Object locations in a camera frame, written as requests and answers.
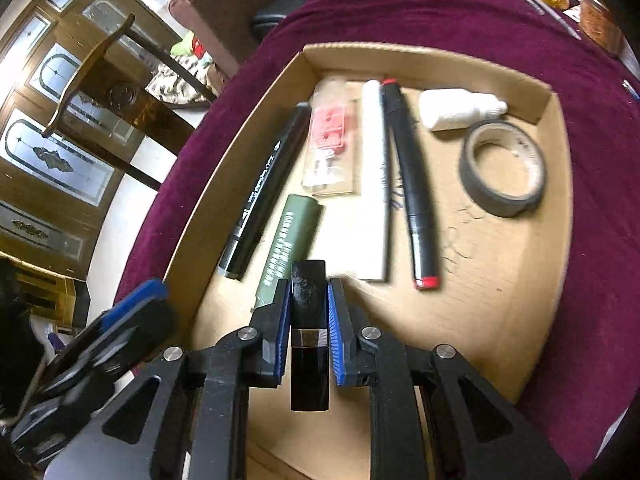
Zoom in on white dropper bottle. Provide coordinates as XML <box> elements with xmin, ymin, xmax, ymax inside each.
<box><xmin>417</xmin><ymin>88</ymin><xmax>508</xmax><ymax>132</ymax></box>

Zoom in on black tube with gold band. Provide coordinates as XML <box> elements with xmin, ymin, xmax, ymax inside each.
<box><xmin>290</xmin><ymin>259</ymin><xmax>332</xmax><ymax>412</ymax></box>

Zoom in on brown chair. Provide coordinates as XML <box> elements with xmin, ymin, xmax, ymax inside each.
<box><xmin>167</xmin><ymin>0</ymin><xmax>273</xmax><ymax>81</ymax></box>

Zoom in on wooden door with glass panels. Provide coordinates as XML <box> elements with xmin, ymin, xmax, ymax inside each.
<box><xmin>0</xmin><ymin>0</ymin><xmax>201</xmax><ymax>281</ymax></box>

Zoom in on silver pens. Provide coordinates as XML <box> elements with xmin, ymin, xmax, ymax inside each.
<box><xmin>545</xmin><ymin>7</ymin><xmax>583</xmax><ymax>41</ymax></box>

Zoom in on black marker with grey cap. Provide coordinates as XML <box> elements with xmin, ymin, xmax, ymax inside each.
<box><xmin>217</xmin><ymin>101</ymin><xmax>313</xmax><ymax>281</ymax></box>

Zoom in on brown jar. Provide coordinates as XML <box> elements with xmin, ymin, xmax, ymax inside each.
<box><xmin>577</xmin><ymin>0</ymin><xmax>626</xmax><ymax>56</ymax></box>

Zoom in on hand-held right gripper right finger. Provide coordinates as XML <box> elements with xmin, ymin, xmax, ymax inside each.
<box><xmin>327</xmin><ymin>277</ymin><xmax>573</xmax><ymax>480</ymax></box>

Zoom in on maroon velvet tablecloth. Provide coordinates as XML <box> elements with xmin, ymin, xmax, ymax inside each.
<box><xmin>115</xmin><ymin>0</ymin><xmax>640</xmax><ymax>480</ymax></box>

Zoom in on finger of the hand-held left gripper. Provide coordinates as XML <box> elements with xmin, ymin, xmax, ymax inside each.
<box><xmin>47</xmin><ymin>302</ymin><xmax>180</xmax><ymax>391</ymax></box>
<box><xmin>97</xmin><ymin>279</ymin><xmax>170</xmax><ymax>328</ymax></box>

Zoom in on dark wooden stand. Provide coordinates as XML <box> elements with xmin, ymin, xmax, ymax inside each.
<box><xmin>42</xmin><ymin>12</ymin><xmax>221</xmax><ymax>191</ymax></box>

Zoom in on green toy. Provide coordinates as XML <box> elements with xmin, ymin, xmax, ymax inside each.
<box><xmin>170</xmin><ymin>32</ymin><xmax>206</xmax><ymax>58</ymax></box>

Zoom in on black tape roll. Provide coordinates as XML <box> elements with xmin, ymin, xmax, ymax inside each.
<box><xmin>459</xmin><ymin>121</ymin><xmax>547</xmax><ymax>218</ymax></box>

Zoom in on cardboard box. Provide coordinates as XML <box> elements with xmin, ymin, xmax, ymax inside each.
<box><xmin>162</xmin><ymin>42</ymin><xmax>574</xmax><ymax>480</ymax></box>

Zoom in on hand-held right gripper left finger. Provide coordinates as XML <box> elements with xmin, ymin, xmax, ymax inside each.
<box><xmin>44</xmin><ymin>277</ymin><xmax>293</xmax><ymax>480</ymax></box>

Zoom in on green tube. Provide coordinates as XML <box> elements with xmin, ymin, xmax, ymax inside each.
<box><xmin>250</xmin><ymin>193</ymin><xmax>321</xmax><ymax>311</ymax></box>

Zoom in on white paint marker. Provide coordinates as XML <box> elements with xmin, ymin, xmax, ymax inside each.
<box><xmin>320</xmin><ymin>79</ymin><xmax>393</xmax><ymax>282</ymax></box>

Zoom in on red item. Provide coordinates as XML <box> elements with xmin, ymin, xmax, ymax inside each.
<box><xmin>301</xmin><ymin>77</ymin><xmax>361</xmax><ymax>198</ymax></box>

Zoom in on patterned cloth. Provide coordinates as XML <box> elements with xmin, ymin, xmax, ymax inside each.
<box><xmin>145</xmin><ymin>52</ymin><xmax>223</xmax><ymax>108</ymax></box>

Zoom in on black marker with red ends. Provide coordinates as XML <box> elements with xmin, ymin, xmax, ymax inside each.
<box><xmin>381</xmin><ymin>77</ymin><xmax>442</xmax><ymax>291</ymax></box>

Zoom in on black and gold cabinet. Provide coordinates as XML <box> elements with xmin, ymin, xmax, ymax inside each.
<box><xmin>0</xmin><ymin>255</ymin><xmax>91</xmax><ymax>331</ymax></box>

